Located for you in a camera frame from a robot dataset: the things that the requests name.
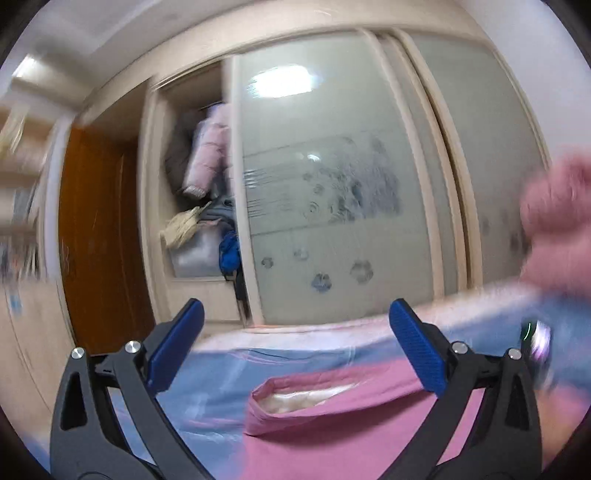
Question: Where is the rolled pink quilt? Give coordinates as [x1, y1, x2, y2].
[520, 152, 590, 299]

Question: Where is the brown wooden door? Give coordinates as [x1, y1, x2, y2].
[58, 128, 155, 354]

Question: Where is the dark hanging coat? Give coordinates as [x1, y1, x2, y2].
[163, 110, 204, 196]

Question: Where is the bookshelf with books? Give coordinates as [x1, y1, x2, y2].
[1, 106, 53, 283]

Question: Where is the pink puffer jacket hanging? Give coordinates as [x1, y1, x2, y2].
[182, 103, 232, 200]

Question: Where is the blue plaid bed blanket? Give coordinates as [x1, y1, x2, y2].
[105, 294, 591, 480]

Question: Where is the beige cloth bag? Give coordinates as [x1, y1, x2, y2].
[160, 207, 216, 249]

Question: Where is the light wood cabinet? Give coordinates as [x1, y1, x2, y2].
[1, 279, 73, 423]

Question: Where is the pink and white hooded jacket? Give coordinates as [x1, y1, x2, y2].
[242, 353, 590, 479]

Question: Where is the wardrobe with frosted sliding doors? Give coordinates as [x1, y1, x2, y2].
[139, 26, 549, 328]

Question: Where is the translucent storage box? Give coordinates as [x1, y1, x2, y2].
[168, 225, 224, 278]

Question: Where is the blue garment in wardrobe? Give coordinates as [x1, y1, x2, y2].
[218, 230, 242, 277]

